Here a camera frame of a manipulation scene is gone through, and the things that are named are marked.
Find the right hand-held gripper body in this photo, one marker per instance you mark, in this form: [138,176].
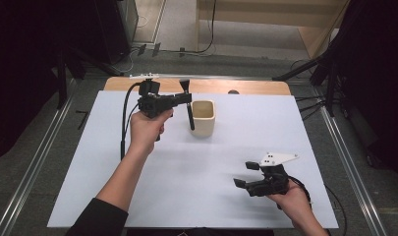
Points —
[272,183]

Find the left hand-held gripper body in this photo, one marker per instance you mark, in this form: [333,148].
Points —
[152,102]

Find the black makeup brush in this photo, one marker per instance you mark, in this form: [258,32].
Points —
[190,118]

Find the cream square cup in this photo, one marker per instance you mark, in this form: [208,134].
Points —
[204,126]

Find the person's right hand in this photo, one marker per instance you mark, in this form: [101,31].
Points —
[293,201]

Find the person's left hand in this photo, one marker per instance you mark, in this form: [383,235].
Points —
[145,131]

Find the white table mat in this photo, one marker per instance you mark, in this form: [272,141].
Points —
[193,190]

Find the wooden table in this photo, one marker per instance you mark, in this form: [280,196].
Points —
[252,87]

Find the black cabinet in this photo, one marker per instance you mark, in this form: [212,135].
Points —
[114,29]

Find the black metal stand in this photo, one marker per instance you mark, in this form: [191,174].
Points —
[62,82]

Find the black tripod stand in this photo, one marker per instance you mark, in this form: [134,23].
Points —
[329,82]

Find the light wooden shelf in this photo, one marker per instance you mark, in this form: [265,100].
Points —
[272,13]

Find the metal floor rail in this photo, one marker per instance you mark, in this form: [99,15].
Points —
[32,168]
[353,177]
[219,77]

